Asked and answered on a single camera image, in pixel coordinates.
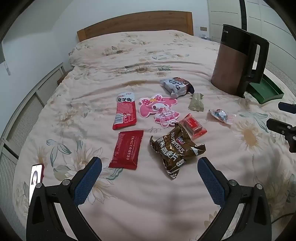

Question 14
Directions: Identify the black cable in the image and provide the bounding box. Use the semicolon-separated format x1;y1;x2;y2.
270;212;292;225

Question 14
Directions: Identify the small red-orange packet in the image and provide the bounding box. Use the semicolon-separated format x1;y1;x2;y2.
179;113;208;139

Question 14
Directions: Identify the dark red snack packet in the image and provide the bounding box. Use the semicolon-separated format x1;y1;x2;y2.
109;130;144;170

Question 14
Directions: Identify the white wardrobe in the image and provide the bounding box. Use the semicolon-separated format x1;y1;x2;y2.
207;0;296;93

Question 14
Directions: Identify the pink lace-edged packet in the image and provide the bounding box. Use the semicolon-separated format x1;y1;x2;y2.
154;108;181;128

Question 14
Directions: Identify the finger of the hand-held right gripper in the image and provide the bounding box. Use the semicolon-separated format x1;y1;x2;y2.
266;118;296;153
278;101;296;113

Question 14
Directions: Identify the wooden headboard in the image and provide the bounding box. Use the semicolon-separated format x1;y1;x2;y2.
77;11;194;42

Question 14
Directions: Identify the brown oat snack packet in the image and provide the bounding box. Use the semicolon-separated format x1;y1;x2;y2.
149;122;207;180

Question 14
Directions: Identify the clear candy packet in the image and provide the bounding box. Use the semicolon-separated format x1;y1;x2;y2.
209;108;236;126

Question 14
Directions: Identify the green tray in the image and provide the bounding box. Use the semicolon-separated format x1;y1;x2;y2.
248;74;285;105

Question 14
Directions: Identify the phone in red case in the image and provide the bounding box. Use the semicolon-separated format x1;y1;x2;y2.
29;163;44;203

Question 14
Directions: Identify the small green packet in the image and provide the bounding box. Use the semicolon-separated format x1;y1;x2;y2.
188;93;205;112

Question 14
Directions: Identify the white and dark snack packet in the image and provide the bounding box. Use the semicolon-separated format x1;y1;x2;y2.
160;77;195;98

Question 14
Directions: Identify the pink bow cartoon packet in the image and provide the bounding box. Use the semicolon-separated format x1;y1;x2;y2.
139;93;178;119

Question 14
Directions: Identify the white slatted cabinet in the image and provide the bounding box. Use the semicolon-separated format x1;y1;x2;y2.
0;62;67;241

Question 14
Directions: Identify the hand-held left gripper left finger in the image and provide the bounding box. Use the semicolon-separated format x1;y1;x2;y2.
26;157;102;241

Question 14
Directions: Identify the bright red long snack packet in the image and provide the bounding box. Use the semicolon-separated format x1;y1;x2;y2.
112;92;137;131

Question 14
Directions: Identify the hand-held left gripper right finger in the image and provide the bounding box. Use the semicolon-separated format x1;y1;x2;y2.
195;157;272;241

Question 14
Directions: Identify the brown and black kettle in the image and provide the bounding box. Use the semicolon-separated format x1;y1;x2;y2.
210;24;270;99

